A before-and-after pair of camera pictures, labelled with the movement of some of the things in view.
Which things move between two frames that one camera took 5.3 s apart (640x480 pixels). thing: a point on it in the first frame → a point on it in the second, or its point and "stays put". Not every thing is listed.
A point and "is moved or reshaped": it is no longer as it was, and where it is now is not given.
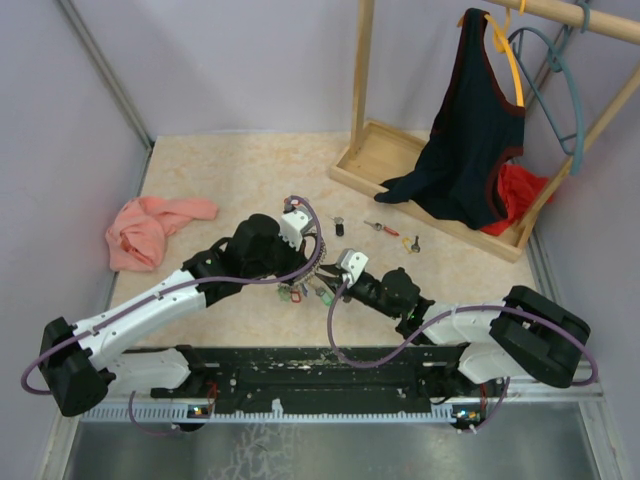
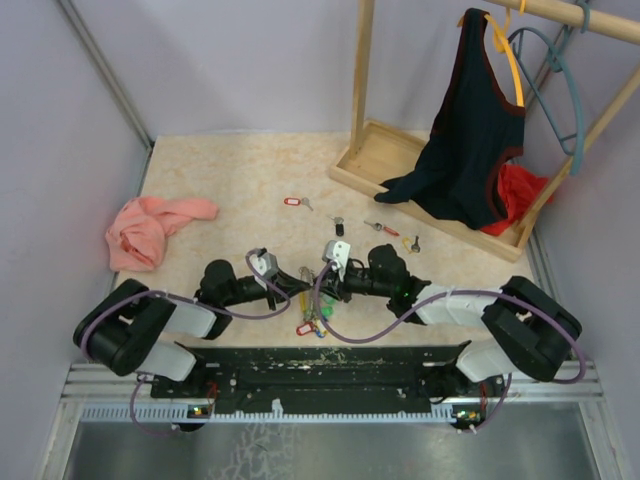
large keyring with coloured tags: [299, 289] is moved or reshaped
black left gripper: [297, 259] → [288, 284]
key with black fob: [339, 227] stays put
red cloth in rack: [518, 188] stays put
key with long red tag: [378, 226] stays put
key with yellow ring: [408, 244] stays put
